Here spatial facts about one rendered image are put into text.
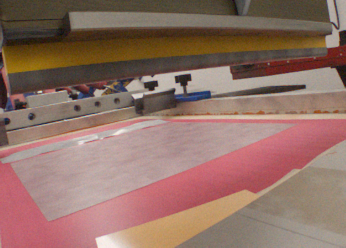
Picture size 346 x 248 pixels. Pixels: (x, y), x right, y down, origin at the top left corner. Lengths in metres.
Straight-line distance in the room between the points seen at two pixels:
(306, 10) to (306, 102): 0.21
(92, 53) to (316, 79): 2.31
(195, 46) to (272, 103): 0.35
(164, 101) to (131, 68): 0.55
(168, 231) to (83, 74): 0.10
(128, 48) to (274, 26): 0.13
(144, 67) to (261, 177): 0.12
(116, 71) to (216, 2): 0.10
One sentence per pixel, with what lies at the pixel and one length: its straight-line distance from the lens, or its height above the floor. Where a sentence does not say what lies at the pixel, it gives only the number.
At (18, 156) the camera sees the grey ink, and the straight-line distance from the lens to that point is 0.54.
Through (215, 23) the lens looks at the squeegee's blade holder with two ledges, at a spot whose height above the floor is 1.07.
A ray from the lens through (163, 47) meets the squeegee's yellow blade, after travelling 0.20.
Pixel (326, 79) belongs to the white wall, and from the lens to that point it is 2.39.
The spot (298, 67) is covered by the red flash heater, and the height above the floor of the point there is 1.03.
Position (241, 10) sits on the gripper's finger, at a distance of 0.24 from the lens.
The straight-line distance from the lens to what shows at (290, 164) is 0.25.
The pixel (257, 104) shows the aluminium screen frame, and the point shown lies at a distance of 0.56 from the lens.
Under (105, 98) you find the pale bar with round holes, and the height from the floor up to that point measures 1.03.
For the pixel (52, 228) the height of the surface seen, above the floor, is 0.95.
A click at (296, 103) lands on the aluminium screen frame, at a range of 0.52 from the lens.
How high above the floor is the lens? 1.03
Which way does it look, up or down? 6 degrees down
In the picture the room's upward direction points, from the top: 9 degrees counter-clockwise
